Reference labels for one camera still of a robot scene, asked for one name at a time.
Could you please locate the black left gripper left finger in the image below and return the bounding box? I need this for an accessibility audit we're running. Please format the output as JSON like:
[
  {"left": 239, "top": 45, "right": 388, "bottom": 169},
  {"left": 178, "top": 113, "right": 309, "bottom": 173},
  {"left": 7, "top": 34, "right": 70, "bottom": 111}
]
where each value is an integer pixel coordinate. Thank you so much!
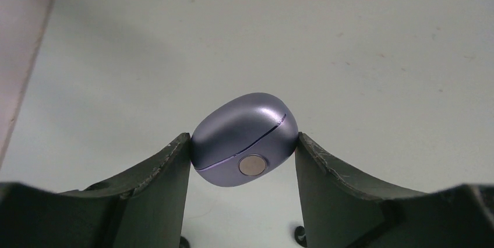
[{"left": 1, "top": 133, "right": 190, "bottom": 247}]

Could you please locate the purple earbud charging case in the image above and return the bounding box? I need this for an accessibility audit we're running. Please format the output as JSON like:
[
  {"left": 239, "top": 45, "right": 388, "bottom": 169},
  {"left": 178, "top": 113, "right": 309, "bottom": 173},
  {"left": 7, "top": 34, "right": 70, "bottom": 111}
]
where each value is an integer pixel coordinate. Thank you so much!
[{"left": 190, "top": 93, "right": 299, "bottom": 187}]

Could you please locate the small black table screw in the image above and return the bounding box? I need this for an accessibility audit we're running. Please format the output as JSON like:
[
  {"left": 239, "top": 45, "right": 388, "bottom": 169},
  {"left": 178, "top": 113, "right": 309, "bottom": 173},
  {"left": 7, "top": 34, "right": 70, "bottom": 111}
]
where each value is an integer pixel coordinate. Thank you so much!
[{"left": 294, "top": 226, "right": 308, "bottom": 248}]

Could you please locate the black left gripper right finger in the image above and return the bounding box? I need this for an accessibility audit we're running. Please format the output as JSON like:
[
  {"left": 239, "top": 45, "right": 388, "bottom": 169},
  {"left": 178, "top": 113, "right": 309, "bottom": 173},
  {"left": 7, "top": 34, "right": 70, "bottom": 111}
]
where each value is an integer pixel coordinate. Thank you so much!
[{"left": 295, "top": 133, "right": 493, "bottom": 247}]

